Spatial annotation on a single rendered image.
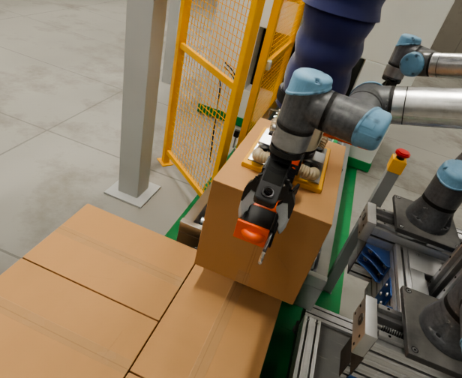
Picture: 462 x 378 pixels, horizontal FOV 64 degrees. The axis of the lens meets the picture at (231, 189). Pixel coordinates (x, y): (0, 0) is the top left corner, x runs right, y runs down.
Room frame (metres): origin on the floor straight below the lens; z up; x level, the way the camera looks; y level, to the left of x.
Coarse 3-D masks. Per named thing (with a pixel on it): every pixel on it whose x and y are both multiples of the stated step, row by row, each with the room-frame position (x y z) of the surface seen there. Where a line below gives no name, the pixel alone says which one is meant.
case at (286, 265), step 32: (256, 128) 1.44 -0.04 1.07; (224, 192) 0.97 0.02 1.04; (224, 224) 0.97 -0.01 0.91; (288, 224) 0.93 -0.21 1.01; (320, 224) 0.91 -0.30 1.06; (224, 256) 0.96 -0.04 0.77; (256, 256) 0.94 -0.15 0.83; (288, 256) 0.92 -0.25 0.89; (256, 288) 0.93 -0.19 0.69; (288, 288) 0.91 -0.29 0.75
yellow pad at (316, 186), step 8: (320, 152) 1.29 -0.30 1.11; (328, 152) 1.35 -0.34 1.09; (304, 160) 1.23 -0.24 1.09; (320, 168) 1.20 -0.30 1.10; (296, 176) 1.10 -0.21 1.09; (320, 176) 1.14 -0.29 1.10; (304, 184) 1.07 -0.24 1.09; (312, 184) 1.08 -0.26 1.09; (320, 184) 1.09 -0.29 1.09; (320, 192) 1.06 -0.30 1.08
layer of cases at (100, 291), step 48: (48, 240) 1.02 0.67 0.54; (96, 240) 1.08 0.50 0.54; (144, 240) 1.15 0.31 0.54; (0, 288) 0.75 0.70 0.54; (48, 288) 0.80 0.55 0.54; (96, 288) 0.85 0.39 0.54; (144, 288) 0.91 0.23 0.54; (192, 288) 0.97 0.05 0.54; (240, 288) 1.03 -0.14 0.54; (0, 336) 0.59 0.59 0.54; (48, 336) 0.63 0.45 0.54; (96, 336) 0.67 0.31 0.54; (144, 336) 0.72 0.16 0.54; (192, 336) 0.76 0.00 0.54; (240, 336) 0.81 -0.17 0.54
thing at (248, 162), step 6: (264, 132) 1.38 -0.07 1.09; (270, 132) 1.33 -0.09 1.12; (258, 138) 1.32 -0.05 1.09; (258, 144) 1.26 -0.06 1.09; (252, 150) 1.21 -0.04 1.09; (264, 150) 1.19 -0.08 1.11; (246, 156) 1.15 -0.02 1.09; (246, 162) 1.11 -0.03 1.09; (252, 162) 1.12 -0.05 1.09; (258, 162) 1.12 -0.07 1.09; (252, 168) 1.10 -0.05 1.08; (258, 168) 1.10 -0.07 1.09
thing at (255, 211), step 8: (256, 208) 0.68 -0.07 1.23; (264, 208) 0.69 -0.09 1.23; (248, 216) 0.65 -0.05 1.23; (256, 216) 0.66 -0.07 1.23; (264, 216) 0.66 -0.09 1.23; (272, 216) 0.67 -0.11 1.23; (240, 224) 0.63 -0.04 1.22; (248, 224) 0.62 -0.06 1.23; (256, 224) 0.63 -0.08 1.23; (264, 224) 0.63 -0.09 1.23; (240, 232) 0.62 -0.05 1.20; (256, 232) 0.62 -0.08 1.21; (264, 232) 0.62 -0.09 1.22
